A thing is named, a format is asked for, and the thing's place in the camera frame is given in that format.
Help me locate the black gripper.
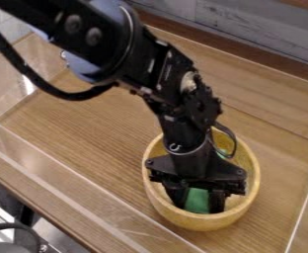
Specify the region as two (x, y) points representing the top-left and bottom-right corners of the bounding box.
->
(146, 145), (249, 213)

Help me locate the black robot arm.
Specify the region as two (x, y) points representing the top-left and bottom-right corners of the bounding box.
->
(0, 0), (248, 213)

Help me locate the green rectangular block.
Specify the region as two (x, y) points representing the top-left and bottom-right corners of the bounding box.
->
(183, 147), (230, 214)

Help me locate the black cable bottom left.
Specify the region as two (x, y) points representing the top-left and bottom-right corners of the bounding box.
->
(0, 222), (44, 253)

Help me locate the clear acrylic tray wall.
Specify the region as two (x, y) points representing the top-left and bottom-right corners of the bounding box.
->
(0, 9), (308, 253)

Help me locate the brown wooden bowl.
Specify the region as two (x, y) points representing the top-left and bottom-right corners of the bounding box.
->
(143, 129), (261, 231)

